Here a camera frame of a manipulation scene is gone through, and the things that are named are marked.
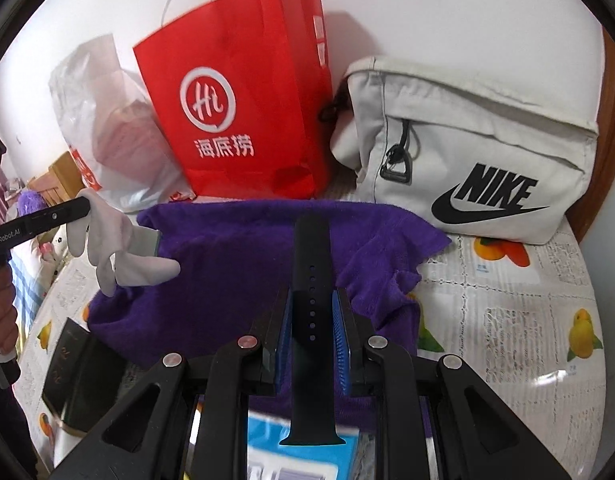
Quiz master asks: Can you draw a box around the purple plush toy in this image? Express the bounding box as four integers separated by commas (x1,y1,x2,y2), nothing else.
17,190,46,222

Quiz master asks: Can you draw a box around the person's dark clothing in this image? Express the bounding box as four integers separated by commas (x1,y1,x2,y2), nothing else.
0,360,35,480

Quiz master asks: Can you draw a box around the red paper bag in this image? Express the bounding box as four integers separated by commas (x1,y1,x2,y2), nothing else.
133,0,335,201

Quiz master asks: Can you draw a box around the white plastic bag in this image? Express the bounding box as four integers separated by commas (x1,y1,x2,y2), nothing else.
50,34,197,213

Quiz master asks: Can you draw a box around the purple towel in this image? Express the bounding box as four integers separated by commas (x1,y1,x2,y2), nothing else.
87,200,453,436

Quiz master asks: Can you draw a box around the striped plush toy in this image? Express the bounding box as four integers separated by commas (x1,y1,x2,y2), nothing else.
7,237,55,313

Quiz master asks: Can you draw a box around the beige fabric bag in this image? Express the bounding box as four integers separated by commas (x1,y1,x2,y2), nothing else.
320,55,601,246

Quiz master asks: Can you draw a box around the brown wooden frame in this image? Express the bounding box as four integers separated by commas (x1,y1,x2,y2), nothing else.
567,25,615,246

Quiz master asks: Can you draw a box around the white glove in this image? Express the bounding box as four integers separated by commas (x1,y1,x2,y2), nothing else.
67,189,182,298

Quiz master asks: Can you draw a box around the black watch strap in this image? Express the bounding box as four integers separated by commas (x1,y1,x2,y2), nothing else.
280,214,345,447

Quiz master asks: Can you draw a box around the wooden headboard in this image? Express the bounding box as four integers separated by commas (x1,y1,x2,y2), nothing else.
50,152,81,194

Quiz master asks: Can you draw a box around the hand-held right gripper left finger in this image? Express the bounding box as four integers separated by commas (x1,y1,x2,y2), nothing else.
52,285,293,480

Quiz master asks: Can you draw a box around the black box with gold end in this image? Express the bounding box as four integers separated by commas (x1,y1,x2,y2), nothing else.
41,317,133,436

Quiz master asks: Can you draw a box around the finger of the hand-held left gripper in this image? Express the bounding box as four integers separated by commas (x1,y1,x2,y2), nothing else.
17,196,91,237

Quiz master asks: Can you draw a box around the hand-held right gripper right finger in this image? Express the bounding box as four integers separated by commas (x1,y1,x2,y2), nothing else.
332,287,573,480

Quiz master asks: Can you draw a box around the fruit print tablecloth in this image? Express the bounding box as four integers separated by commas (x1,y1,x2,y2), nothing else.
17,160,613,480

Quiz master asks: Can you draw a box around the blue tissue pack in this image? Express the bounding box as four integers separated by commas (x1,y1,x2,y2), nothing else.
247,412,361,480

